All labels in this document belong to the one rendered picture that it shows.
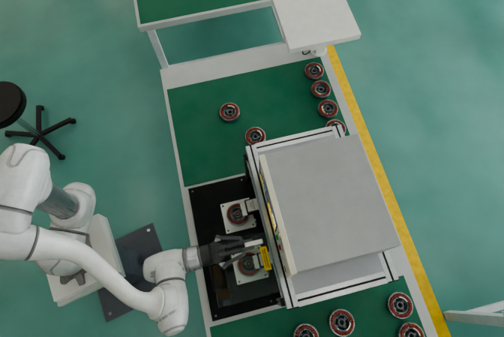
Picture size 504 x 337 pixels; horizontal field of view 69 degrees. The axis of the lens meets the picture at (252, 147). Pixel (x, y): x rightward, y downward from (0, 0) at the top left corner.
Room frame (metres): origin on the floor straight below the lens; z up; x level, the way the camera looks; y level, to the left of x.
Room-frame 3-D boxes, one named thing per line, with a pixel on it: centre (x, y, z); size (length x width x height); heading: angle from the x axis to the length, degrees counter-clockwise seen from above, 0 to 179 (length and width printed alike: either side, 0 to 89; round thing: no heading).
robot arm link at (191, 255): (0.15, 0.23, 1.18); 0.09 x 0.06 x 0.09; 12
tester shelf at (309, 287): (0.33, -0.25, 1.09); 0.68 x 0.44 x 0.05; 12
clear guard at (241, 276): (0.12, 0.02, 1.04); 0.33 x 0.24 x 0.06; 102
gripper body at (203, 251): (0.16, 0.16, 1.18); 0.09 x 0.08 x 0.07; 102
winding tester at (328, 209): (0.32, -0.26, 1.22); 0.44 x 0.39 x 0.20; 12
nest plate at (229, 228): (0.39, 0.08, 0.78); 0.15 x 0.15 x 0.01; 12
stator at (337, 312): (-0.11, -0.37, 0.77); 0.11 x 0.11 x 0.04
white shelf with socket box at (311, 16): (1.27, -0.33, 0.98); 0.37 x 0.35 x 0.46; 12
